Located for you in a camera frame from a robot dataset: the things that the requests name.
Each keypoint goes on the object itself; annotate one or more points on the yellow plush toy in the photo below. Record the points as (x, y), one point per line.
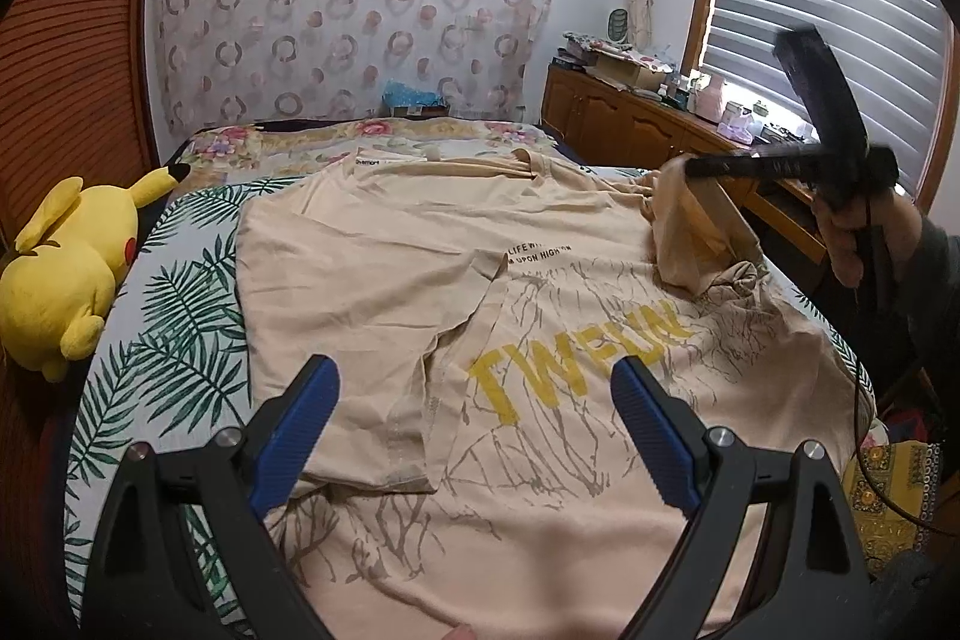
(67, 280)

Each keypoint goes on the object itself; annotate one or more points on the small fan heater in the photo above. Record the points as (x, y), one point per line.
(619, 25)

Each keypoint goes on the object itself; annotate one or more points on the wooden cabinet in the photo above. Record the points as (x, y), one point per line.
(622, 115)

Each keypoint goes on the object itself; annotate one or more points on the beige printed t-shirt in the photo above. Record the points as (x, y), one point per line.
(420, 235)

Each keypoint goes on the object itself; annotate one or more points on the wooden louvered door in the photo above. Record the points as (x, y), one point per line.
(75, 48)

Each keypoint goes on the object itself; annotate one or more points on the pink container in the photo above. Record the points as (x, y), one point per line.
(709, 99)

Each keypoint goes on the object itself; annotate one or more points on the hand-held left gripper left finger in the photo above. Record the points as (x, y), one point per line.
(300, 419)

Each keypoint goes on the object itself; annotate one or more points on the blue plastic bag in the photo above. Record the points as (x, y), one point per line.
(409, 93)

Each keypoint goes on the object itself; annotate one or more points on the circle patterned wall cloth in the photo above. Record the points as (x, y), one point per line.
(337, 10)

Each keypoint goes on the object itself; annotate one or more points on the person's right hand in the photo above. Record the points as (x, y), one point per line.
(885, 242)

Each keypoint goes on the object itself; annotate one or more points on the yellow patterned cloth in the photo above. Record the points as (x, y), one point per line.
(900, 490)

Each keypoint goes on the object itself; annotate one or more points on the leaf print bed sheet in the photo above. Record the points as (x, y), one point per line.
(180, 340)

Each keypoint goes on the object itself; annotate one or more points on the cardboard box with floral cloth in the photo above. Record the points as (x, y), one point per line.
(630, 66)

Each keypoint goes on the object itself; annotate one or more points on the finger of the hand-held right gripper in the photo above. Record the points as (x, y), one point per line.
(750, 166)

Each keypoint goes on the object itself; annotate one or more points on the floral blanket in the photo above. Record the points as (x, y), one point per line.
(300, 141)

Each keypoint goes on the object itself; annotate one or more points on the pale purple container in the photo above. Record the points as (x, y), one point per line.
(736, 124)

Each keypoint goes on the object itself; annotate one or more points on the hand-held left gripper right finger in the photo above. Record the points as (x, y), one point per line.
(652, 437)

